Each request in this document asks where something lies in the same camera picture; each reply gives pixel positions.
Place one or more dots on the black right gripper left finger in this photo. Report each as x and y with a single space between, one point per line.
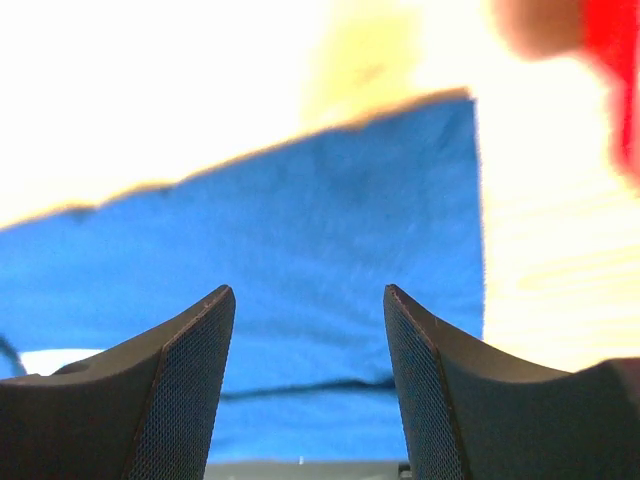
144 409

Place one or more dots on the navy blue printed t-shirt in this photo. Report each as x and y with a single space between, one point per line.
307 236

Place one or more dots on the red plastic bin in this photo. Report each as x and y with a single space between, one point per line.
611 36

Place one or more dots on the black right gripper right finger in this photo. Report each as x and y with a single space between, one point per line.
471 411

